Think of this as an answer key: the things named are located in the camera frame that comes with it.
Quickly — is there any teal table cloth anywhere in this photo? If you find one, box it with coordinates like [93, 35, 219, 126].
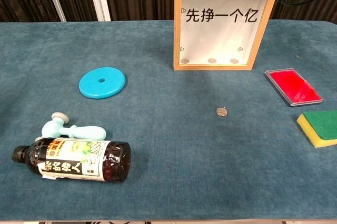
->
[0, 19, 337, 221]

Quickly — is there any light blue toy hammer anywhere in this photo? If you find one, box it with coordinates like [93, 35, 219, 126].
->
[35, 112, 107, 142]

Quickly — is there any red stamp pad box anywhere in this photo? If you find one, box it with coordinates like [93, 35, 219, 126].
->
[264, 68, 323, 107]

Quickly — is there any wooden coin box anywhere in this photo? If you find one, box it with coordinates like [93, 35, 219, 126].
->
[173, 0, 281, 72]

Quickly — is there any blue disc with hole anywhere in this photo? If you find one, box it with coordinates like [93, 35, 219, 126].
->
[78, 67, 127, 100]

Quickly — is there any brown tea bottle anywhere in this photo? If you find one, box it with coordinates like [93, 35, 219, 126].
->
[11, 139, 132, 184]

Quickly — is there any green yellow sponge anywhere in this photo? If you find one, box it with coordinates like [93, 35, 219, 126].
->
[296, 110, 337, 148]

